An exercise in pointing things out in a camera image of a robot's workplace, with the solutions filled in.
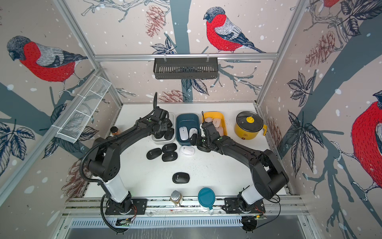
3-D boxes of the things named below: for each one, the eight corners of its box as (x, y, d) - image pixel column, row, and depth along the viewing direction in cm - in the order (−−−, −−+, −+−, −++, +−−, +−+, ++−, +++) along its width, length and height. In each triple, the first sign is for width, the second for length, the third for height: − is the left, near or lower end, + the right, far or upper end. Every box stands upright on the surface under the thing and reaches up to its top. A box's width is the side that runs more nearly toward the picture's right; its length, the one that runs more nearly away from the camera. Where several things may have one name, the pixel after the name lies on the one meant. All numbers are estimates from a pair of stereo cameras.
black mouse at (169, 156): (161, 161, 91) (161, 160, 89) (163, 153, 95) (162, 151, 93) (176, 161, 91) (176, 160, 89) (177, 153, 95) (177, 151, 93)
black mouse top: (162, 152, 95) (161, 150, 93) (163, 144, 98) (163, 143, 96) (176, 152, 95) (176, 150, 93) (177, 144, 98) (176, 143, 96)
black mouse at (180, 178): (172, 183, 84) (171, 181, 81) (173, 174, 87) (172, 172, 84) (189, 183, 84) (188, 181, 81) (189, 174, 87) (189, 172, 84)
